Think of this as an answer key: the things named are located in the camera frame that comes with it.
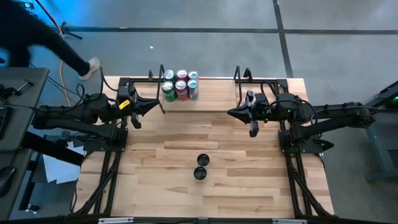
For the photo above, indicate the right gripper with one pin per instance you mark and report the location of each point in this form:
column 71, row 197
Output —
column 264, row 113

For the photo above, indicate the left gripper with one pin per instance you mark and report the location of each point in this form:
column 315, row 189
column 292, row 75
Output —
column 134, row 107

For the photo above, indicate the green Sprite can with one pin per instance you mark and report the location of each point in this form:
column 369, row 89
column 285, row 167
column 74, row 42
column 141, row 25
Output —
column 169, row 74
column 168, row 95

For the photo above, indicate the orange-red Fanta can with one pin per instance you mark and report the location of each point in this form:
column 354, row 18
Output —
column 182, row 74
column 181, row 93

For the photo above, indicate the tall silver Celsius can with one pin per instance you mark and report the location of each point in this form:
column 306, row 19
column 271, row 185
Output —
column 192, row 91

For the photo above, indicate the slim blue drink can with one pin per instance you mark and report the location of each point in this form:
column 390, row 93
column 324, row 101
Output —
column 193, row 75

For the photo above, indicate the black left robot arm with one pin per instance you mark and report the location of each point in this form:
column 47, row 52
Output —
column 62, row 116

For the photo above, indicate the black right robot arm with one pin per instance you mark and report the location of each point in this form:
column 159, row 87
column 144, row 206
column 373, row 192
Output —
column 342, row 116

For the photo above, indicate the yellow label tag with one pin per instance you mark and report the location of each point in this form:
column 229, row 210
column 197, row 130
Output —
column 124, row 104

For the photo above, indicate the black table clamp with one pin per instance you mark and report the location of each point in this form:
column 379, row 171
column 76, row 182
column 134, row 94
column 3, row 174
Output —
column 150, row 75
column 248, row 74

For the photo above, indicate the black round cylinder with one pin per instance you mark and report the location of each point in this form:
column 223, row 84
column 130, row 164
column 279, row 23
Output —
column 200, row 173
column 203, row 159

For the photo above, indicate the black desk crossbar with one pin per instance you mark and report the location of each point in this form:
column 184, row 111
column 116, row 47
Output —
column 53, row 150

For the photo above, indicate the black floor stand foot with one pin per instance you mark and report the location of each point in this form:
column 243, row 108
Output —
column 64, row 28

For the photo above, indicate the gray desk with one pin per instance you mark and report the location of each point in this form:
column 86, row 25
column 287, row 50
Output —
column 37, row 77

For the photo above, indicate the person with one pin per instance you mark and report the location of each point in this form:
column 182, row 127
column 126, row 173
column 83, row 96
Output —
column 46, row 37

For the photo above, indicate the gray metal cart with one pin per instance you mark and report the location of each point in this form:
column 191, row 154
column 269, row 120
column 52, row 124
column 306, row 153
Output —
column 370, row 146

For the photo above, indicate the black desk clamp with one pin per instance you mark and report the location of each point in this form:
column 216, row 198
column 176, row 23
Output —
column 9, row 91

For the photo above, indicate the black keyboard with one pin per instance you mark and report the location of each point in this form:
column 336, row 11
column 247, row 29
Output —
column 3, row 121

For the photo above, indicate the black device with green light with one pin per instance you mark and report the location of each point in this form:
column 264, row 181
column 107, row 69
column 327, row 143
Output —
column 394, row 100

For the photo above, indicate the black computer mouse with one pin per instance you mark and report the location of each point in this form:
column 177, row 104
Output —
column 6, row 180

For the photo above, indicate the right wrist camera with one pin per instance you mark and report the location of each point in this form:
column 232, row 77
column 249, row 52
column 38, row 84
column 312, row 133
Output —
column 261, row 100

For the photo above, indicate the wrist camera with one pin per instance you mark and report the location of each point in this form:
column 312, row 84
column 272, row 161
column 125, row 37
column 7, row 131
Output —
column 261, row 100
column 123, row 91

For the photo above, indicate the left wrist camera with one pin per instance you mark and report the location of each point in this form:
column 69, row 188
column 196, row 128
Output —
column 123, row 91

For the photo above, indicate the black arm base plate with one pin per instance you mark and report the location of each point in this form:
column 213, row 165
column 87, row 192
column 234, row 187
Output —
column 311, row 149
column 121, row 144

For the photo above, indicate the black aluminium table frame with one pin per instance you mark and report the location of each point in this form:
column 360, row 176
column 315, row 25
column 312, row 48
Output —
column 281, row 83

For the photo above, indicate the silver metal bracket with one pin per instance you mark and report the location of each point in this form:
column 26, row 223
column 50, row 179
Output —
column 115, row 220
column 289, row 221

